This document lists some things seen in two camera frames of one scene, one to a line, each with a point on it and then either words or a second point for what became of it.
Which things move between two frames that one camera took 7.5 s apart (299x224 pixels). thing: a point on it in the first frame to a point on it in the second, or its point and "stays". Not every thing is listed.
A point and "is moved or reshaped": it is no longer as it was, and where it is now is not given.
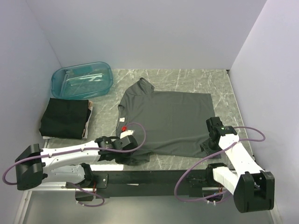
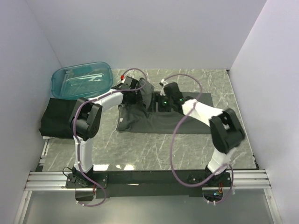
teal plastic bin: x=82 y=81 stays
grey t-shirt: x=166 y=123 is moved or reshaped
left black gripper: x=125 y=161 to x=137 y=98
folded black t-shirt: x=66 y=118 stays
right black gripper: x=205 y=146 to x=157 y=98
